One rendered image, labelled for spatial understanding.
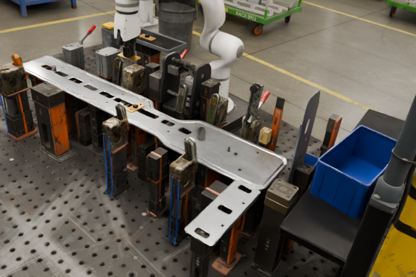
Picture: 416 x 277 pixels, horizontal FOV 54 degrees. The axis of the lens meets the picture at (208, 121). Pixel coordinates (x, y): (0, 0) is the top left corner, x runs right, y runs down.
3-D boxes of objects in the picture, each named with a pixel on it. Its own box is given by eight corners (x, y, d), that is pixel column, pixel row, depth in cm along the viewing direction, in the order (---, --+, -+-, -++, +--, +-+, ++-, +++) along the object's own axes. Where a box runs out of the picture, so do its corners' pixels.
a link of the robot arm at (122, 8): (126, -5, 146) (126, 4, 147) (109, 1, 139) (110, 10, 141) (145, 0, 142) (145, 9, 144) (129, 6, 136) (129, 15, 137)
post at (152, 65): (145, 136, 205) (145, 63, 184) (151, 132, 208) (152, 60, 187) (152, 140, 202) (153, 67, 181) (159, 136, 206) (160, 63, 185)
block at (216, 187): (190, 250, 146) (194, 192, 131) (207, 232, 154) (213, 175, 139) (212, 264, 142) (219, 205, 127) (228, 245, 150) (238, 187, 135)
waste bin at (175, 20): (143, 47, 488) (143, -14, 450) (177, 38, 521) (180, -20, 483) (170, 61, 459) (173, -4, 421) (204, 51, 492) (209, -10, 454)
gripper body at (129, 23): (128, 2, 147) (129, 31, 153) (109, 8, 139) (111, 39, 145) (145, 6, 144) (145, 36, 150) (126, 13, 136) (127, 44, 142)
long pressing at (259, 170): (8, 68, 194) (8, 65, 193) (49, 55, 210) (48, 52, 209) (261, 194, 131) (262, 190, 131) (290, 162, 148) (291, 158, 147)
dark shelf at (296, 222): (277, 233, 116) (278, 225, 115) (366, 113, 181) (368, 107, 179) (351, 273, 106) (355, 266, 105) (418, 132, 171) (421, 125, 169)
